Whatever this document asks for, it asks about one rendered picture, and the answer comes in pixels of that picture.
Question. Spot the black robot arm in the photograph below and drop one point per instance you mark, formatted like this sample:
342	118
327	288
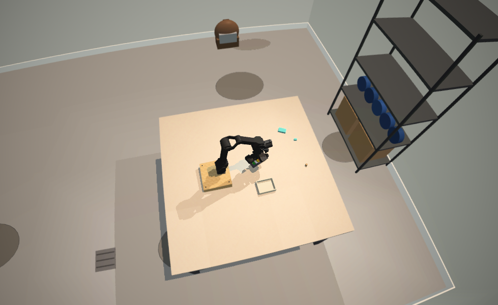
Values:
257	143

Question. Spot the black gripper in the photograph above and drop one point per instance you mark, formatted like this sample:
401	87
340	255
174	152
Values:
253	156

